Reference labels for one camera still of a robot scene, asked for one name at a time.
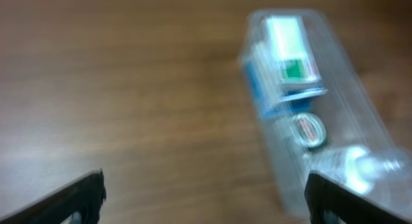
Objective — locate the white spray bottle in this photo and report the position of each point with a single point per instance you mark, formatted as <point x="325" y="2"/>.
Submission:
<point x="360" y="168"/>

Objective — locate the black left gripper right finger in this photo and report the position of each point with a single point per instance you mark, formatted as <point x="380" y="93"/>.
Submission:
<point x="330" y="203"/>

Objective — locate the white green medicine box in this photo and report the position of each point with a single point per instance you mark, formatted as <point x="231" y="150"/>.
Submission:
<point x="289" y="50"/>

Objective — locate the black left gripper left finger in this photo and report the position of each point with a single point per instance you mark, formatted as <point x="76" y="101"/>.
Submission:
<point x="81" y="200"/>

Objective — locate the white Hansaplast plaster box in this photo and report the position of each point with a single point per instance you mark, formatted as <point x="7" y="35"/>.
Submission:
<point x="260" y="54"/>

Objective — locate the blue lozenge box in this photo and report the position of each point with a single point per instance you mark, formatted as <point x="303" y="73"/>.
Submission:
<point x="270" y="100"/>

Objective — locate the green Zam-Buk box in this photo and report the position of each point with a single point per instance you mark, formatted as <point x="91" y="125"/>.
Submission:
<point x="309" y="131"/>

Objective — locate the clear plastic container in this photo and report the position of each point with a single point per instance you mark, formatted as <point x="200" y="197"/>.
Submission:
<point x="345" y="110"/>

